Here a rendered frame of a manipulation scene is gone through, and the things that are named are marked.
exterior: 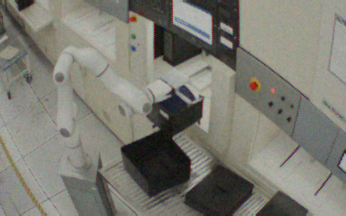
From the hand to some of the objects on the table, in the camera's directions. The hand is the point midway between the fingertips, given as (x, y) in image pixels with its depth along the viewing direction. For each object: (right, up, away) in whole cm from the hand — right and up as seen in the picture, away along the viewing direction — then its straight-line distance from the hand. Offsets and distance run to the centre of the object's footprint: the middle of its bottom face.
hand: (174, 81), depth 230 cm
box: (+56, -89, -23) cm, 108 cm away
